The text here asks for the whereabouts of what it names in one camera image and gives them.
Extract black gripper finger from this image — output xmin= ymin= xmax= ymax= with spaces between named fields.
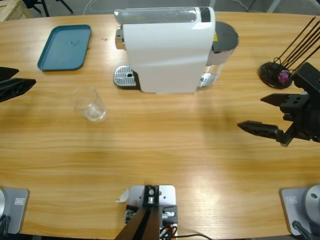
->
xmin=0 ymin=66 xmax=20 ymax=82
xmin=237 ymin=120 xmax=300 ymax=148
xmin=260 ymin=93 xmax=310 ymax=113
xmin=0 ymin=78 xmax=37 ymax=103

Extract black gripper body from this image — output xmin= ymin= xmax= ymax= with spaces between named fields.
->
xmin=282 ymin=96 xmax=320 ymax=143

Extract purple coffee capsule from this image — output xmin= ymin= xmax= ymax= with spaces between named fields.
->
xmin=278 ymin=70 xmax=290 ymax=84

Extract clear glass cup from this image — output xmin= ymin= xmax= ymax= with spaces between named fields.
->
xmin=69 ymin=86 xmax=108 ymax=123

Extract white capsule coffee machine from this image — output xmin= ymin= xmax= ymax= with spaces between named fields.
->
xmin=114 ymin=6 xmax=216 ymax=95

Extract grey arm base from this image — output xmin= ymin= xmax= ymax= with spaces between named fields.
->
xmin=279 ymin=184 xmax=320 ymax=236
xmin=0 ymin=187 xmax=30 ymax=235

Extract black capsule holder with rods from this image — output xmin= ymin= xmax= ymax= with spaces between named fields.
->
xmin=258 ymin=16 xmax=320 ymax=90

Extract teal plastic tray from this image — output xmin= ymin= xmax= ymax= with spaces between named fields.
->
xmin=37 ymin=24 xmax=93 ymax=72

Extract light wooden crate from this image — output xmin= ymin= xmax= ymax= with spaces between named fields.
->
xmin=0 ymin=0 xmax=35 ymax=23

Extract black tripod legs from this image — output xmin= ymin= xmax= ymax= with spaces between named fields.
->
xmin=23 ymin=0 xmax=75 ymax=18

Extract clear water tank dark lid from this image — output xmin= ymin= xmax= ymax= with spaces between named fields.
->
xmin=199 ymin=21 xmax=240 ymax=89

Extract grey metal leg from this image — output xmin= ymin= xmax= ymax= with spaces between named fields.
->
xmin=266 ymin=0 xmax=281 ymax=13

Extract silver drip tray grille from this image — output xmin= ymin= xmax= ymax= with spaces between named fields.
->
xmin=113 ymin=65 xmax=141 ymax=90

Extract white paper tag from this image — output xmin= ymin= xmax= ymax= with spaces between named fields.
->
xmin=115 ymin=188 xmax=130 ymax=204

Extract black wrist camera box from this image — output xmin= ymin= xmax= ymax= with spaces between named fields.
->
xmin=291 ymin=62 xmax=320 ymax=100

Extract white floor cable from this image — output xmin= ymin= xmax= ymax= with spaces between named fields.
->
xmin=83 ymin=0 xmax=118 ymax=15

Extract black base cable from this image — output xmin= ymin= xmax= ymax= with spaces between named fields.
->
xmin=0 ymin=214 xmax=12 ymax=236
xmin=292 ymin=220 xmax=313 ymax=240

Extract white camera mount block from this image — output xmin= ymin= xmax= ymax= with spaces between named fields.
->
xmin=124 ymin=184 xmax=179 ymax=240

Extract black cable at mount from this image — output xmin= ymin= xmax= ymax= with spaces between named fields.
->
xmin=174 ymin=233 xmax=213 ymax=240

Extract orange wire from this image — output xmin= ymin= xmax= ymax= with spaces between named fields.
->
xmin=159 ymin=223 xmax=178 ymax=238

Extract dark camera post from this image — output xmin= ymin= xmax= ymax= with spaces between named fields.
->
xmin=116 ymin=185 xmax=161 ymax=240

